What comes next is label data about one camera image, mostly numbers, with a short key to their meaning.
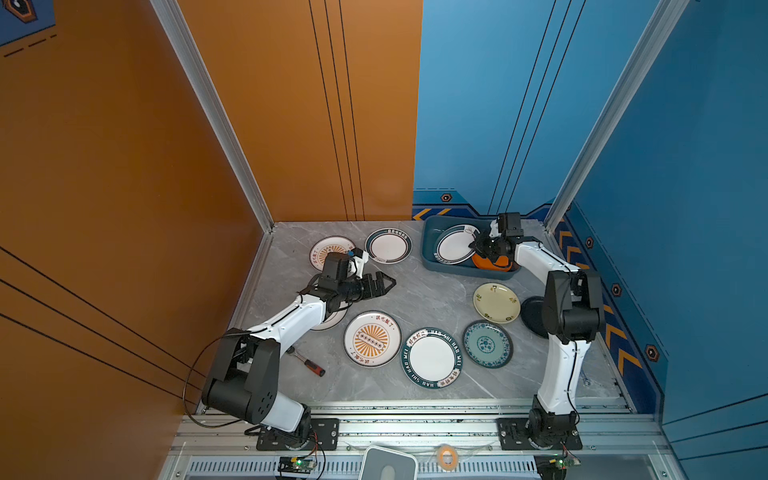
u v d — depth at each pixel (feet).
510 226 2.65
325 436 2.41
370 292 2.49
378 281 2.54
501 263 2.80
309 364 2.77
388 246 3.70
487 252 2.95
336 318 3.07
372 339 2.93
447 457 2.33
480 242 3.00
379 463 2.16
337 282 2.28
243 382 1.43
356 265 2.64
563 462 2.28
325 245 3.69
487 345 2.91
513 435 2.38
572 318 1.81
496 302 3.18
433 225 3.70
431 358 2.80
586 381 2.69
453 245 3.55
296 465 2.32
